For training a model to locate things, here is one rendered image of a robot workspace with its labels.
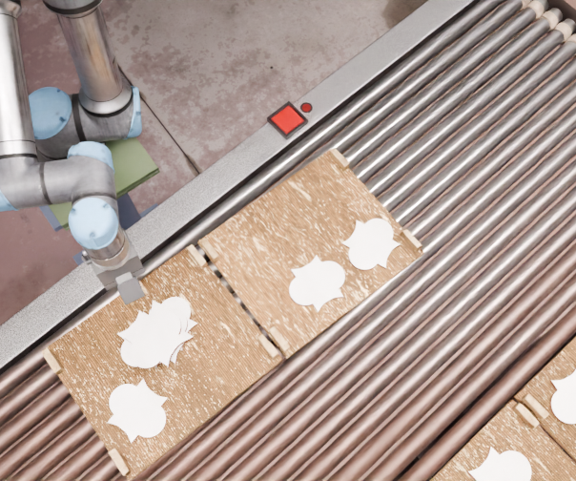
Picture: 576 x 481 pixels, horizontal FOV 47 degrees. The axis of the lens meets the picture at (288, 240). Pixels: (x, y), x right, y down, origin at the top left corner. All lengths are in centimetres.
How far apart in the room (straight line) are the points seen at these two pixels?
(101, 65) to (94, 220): 43
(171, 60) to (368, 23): 88
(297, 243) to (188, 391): 42
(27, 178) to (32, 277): 151
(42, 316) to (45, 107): 47
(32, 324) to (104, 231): 57
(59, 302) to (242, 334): 44
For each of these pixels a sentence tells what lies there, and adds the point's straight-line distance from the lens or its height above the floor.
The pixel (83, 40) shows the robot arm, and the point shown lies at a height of 134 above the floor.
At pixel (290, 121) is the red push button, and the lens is 172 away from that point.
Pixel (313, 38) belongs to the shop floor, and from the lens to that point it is 304.
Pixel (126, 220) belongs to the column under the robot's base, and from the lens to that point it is 204.
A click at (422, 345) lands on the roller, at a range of 156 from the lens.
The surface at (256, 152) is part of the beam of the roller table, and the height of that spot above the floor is 91.
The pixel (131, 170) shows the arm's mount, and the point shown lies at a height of 90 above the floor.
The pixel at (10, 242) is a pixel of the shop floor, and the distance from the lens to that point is 278.
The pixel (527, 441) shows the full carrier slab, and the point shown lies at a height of 94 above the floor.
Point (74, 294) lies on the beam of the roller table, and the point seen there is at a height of 91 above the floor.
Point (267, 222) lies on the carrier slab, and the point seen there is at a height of 94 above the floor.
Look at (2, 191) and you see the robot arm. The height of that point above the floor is 139.
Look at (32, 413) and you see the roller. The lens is 160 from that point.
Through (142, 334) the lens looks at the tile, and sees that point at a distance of 150.
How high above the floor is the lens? 241
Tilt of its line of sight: 69 degrees down
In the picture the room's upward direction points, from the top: 1 degrees clockwise
